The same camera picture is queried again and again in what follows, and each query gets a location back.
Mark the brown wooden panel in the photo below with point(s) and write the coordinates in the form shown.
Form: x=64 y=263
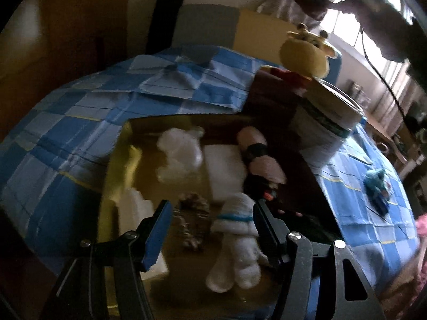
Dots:
x=66 y=23

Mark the blue checked bedsheet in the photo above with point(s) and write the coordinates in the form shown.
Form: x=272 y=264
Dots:
x=66 y=123

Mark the padded headboard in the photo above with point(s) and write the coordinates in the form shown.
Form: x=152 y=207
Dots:
x=260 y=33

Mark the white tin can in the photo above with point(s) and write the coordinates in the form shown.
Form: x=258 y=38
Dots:
x=320 y=140

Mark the white sock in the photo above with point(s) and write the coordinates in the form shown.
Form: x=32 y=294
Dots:
x=223 y=170

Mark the yellow plush toy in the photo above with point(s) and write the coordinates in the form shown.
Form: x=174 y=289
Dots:
x=300 y=56

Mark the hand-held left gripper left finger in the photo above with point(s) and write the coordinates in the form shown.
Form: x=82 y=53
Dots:
x=156 y=236

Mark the grey sock with blue band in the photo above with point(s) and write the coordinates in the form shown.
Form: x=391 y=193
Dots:
x=233 y=240

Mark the clear container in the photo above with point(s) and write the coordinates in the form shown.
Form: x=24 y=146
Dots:
x=364 y=99
x=355 y=88

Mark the gold lined storage box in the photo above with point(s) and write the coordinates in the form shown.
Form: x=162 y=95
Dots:
x=186 y=273

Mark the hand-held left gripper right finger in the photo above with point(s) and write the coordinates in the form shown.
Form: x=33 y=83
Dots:
x=267 y=230

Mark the pink roll with black band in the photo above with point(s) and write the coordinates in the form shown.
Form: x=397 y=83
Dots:
x=267 y=168

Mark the teal plush toy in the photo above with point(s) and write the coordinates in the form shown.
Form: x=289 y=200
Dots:
x=375 y=178

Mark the white stuffing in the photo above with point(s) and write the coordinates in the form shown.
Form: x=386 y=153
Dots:
x=180 y=155

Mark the window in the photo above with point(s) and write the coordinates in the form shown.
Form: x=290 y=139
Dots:
x=367 y=50

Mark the person's right forearm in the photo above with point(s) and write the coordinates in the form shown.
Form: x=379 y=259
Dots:
x=380 y=30

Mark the brown scrunchie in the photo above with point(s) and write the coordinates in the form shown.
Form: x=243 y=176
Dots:
x=193 y=206

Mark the pink fuzzy cloth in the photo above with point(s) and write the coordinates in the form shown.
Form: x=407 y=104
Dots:
x=422 y=226

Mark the black upright post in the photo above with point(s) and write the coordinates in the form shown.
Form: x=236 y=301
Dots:
x=165 y=16

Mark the person's right hand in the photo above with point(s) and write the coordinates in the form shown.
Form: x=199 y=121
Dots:
x=310 y=5

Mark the white foam block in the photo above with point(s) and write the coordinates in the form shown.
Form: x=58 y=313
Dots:
x=133 y=213

